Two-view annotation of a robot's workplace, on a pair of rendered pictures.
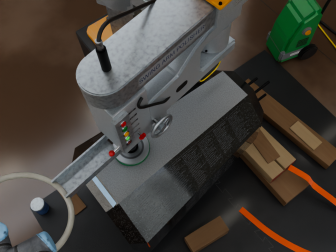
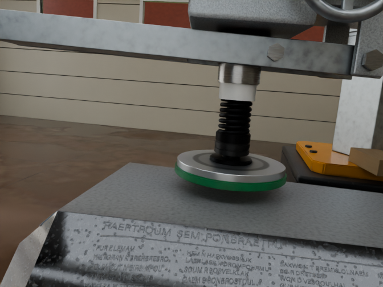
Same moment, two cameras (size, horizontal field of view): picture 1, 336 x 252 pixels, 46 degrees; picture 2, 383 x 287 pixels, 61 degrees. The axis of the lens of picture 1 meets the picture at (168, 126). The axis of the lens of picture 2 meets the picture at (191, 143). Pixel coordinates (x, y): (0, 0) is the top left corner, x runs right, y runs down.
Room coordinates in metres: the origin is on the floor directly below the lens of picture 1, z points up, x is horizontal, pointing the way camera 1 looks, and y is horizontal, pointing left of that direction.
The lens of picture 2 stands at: (0.38, -0.15, 1.00)
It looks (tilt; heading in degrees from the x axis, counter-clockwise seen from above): 10 degrees down; 42
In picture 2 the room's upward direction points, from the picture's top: 4 degrees clockwise
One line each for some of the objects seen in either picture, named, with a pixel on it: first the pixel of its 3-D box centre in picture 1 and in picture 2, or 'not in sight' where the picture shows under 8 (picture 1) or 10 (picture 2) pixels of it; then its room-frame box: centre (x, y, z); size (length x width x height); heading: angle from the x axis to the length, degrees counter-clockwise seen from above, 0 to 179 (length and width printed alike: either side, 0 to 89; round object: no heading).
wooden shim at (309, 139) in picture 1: (305, 135); not in sight; (1.21, -1.07, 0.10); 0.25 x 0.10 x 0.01; 36
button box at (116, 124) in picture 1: (124, 131); not in sight; (0.78, 0.20, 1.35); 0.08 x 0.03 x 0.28; 131
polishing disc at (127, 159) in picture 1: (131, 147); (230, 163); (0.91, 0.22, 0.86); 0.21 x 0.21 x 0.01
